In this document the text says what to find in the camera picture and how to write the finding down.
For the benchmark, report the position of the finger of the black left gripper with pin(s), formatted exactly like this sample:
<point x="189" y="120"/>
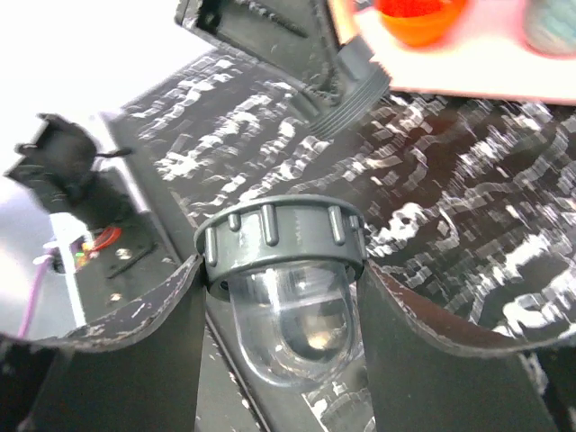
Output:
<point x="298" y="38"/>

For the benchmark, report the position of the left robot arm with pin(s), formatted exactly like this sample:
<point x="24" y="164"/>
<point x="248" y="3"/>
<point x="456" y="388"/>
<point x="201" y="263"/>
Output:
<point x="237" y="126"/>

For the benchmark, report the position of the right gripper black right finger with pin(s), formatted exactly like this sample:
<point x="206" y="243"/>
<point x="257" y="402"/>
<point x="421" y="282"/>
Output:
<point x="430" y="370"/>

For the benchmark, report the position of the orange bowl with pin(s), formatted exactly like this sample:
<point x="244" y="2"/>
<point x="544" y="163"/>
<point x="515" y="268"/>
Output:
<point x="419" y="23"/>

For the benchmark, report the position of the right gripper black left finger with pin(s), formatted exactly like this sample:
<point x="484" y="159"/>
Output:
<point x="134" y="369"/>

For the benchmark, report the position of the teal speckled cup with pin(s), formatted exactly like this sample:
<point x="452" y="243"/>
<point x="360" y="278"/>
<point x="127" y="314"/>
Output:
<point x="549" y="26"/>

